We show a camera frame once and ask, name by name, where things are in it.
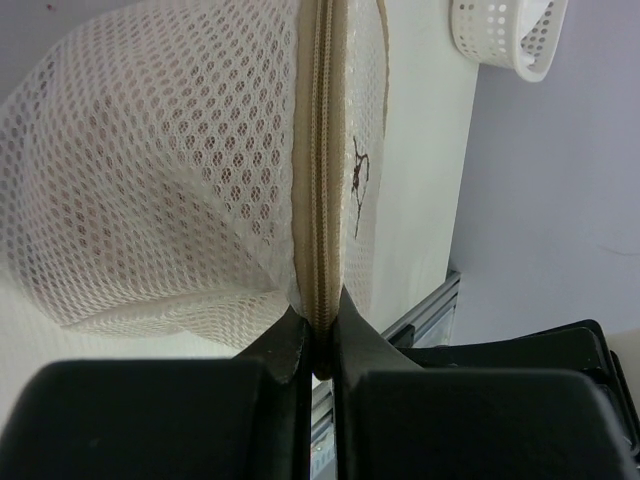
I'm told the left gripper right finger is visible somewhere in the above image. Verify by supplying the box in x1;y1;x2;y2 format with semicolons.
332;296;639;479

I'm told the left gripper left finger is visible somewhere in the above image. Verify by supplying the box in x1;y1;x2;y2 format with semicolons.
1;311;311;479

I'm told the white mesh laundry bag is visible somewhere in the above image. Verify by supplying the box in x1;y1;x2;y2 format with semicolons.
1;1;389;349

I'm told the white perforated plastic basket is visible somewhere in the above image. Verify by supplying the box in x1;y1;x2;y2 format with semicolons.
450;0;568;83

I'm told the white cloth in basket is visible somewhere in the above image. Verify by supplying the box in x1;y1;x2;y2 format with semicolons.
517;0;550;66

